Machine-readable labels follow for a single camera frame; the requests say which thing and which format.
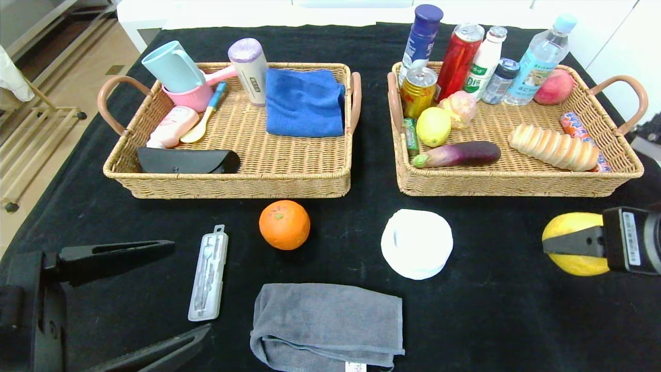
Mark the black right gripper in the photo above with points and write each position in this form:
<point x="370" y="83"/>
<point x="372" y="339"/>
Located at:
<point x="627" y="239"/>

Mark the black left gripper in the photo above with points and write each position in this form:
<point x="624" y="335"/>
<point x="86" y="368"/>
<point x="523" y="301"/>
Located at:
<point x="41" y="310"/>

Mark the yellow pear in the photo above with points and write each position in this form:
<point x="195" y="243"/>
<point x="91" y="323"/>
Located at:
<point x="573" y="221"/>

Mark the clear plastic compass case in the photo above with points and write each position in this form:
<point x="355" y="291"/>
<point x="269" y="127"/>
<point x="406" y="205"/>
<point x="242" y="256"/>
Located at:
<point x="208" y="279"/>

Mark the long ridged bread loaf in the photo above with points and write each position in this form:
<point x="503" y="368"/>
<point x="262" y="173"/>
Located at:
<point x="552" y="147"/>

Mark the grey towel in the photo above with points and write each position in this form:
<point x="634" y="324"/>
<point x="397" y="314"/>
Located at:
<point x="325" y="320"/>

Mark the rectangular wicker basket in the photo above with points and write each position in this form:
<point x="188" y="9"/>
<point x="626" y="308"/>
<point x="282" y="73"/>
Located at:
<point x="310" y="165"/>
<point x="516" y="185"/>

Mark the orange candy roll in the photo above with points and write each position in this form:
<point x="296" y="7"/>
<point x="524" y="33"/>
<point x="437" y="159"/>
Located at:
<point x="570" y="123"/>

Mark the purple eggplant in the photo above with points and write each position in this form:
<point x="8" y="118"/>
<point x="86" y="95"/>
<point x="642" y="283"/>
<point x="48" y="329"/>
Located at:
<point x="465" y="154"/>

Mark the black table cloth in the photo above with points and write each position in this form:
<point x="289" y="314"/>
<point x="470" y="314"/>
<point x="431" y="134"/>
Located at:
<point x="465" y="330"/>

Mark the black glasses case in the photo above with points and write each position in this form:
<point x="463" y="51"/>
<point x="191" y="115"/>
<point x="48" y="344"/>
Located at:
<point x="186" y="161"/>

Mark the pink peach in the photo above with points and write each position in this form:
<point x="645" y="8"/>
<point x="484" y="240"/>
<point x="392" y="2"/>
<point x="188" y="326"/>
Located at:
<point x="555" y="88"/>

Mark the white paper roll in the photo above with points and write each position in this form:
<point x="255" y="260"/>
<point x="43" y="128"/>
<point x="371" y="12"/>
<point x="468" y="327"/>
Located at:
<point x="415" y="245"/>

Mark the beige metal rolling rack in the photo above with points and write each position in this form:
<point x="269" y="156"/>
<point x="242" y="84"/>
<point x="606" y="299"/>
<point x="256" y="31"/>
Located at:
<point x="11" y="207"/>

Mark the orange fruit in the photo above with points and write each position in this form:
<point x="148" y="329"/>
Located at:
<point x="284" y="225"/>

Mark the pale pink garlic bulb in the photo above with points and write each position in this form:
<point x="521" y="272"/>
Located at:
<point x="460" y="107"/>

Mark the small grey capped jar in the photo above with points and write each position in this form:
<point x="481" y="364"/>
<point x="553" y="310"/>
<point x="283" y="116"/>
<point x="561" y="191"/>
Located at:
<point x="498" y="82"/>

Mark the yellow lemon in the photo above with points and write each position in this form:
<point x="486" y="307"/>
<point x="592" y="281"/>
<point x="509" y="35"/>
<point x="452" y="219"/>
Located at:
<point x="434" y="127"/>

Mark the clear water bottle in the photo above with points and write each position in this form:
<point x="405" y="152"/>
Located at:
<point x="537" y="62"/>

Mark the pink lotion bottle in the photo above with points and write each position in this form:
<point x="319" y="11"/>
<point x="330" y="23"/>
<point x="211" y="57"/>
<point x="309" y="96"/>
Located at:
<point x="174" y="125"/>

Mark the green candy pack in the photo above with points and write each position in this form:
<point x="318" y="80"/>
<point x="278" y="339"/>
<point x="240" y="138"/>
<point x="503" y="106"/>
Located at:
<point x="410" y="137"/>

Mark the white bottle green label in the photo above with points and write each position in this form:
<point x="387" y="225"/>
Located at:
<point x="485" y="59"/>

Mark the gold drink can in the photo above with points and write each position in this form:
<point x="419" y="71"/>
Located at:
<point x="417" y="95"/>

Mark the pink plastic cup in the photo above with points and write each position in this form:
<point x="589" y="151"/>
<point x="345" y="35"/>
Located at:
<point x="195" y="97"/>

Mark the tall red drink can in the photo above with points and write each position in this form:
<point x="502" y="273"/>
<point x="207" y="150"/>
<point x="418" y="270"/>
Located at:
<point x="457" y="59"/>

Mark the light blue plastic mug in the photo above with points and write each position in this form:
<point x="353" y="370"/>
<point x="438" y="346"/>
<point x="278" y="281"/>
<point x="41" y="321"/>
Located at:
<point x="171" y="67"/>

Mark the dark blue bottle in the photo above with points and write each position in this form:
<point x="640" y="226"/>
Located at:
<point x="421" y="39"/>

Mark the white bottle lavender cap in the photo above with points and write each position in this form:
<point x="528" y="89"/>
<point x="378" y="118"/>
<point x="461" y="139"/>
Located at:
<point x="249" y="70"/>

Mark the blue folded towel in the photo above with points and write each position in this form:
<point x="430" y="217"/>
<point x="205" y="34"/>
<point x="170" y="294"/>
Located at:
<point x="304" y="103"/>

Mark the white hanging cloth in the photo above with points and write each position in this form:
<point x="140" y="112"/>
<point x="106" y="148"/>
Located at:
<point x="11" y="77"/>

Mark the grey metal frame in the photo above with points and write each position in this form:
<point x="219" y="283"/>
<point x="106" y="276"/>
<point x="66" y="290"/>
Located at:
<point x="46" y="25"/>

